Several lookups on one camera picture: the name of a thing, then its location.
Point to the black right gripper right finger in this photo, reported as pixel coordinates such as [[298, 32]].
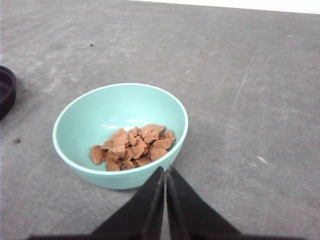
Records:
[[190, 217]]

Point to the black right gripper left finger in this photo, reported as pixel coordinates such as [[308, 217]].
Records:
[[139, 219]]

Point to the pile of brown beef cubes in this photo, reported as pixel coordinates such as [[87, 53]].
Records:
[[126, 150]]

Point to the teal ceramic bowl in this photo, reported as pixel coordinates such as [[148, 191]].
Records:
[[94, 116]]

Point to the black frying pan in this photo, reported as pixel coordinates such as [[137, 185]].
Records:
[[8, 84]]

